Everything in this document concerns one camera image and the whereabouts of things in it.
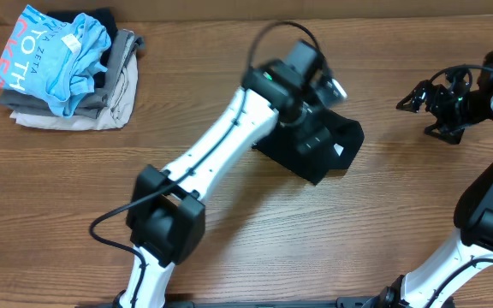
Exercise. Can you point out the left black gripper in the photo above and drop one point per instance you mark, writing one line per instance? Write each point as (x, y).
(307, 116)

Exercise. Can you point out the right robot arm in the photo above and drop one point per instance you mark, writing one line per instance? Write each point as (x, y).
(468, 250)

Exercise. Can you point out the folded grey garment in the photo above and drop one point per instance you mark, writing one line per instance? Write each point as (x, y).
(124, 46)

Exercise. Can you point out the light blue printed t-shirt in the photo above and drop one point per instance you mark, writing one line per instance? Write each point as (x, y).
(53, 60)

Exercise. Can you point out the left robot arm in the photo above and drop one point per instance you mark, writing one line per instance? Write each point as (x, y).
(166, 215)

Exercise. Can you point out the black t-shirt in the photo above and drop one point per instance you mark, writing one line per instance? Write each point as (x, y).
(348, 136)

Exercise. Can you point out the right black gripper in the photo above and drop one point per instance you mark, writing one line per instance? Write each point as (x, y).
(451, 130)

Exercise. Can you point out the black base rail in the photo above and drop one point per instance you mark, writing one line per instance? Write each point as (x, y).
(343, 302)

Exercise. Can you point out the folded beige garment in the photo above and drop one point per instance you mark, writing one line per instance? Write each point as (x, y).
(115, 115)

